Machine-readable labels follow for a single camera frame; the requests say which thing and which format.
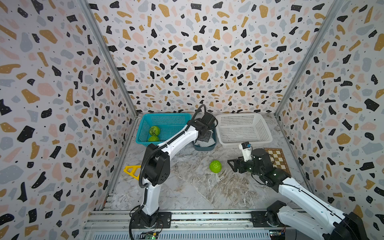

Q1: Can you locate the black corrugated cable conduit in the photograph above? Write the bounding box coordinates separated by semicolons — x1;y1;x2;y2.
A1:
128;104;208;240

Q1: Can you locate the white plastic basket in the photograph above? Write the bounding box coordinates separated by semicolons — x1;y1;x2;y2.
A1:
216;113;273;149

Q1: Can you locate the yellow triangular plastic piece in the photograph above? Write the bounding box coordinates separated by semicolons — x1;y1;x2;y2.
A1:
124;166;141;180

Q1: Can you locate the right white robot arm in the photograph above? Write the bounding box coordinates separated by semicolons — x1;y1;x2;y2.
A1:
227;143;368;240

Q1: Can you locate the teal plastic basket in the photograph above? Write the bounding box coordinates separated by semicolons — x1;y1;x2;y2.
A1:
136;113;192;146

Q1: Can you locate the green custard apple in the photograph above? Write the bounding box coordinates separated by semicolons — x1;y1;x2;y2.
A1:
209;160;222;174
149;126;161;136
148;136;160;142

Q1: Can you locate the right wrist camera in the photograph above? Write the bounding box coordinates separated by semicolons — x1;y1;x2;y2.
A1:
239;142;253;162

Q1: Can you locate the pile of white foam nets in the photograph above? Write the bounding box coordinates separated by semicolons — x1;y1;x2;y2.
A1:
195;132;216;148

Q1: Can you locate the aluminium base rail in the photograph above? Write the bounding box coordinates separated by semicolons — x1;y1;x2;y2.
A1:
82;209;340;240

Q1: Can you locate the wooden chessboard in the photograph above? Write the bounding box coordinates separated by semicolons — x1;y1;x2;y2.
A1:
265;148;291;175

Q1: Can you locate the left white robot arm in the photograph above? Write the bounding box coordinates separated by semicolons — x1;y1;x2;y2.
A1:
134;112;218;227

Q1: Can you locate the dark teal small bin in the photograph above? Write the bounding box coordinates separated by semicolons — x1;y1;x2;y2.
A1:
192;118;217;152

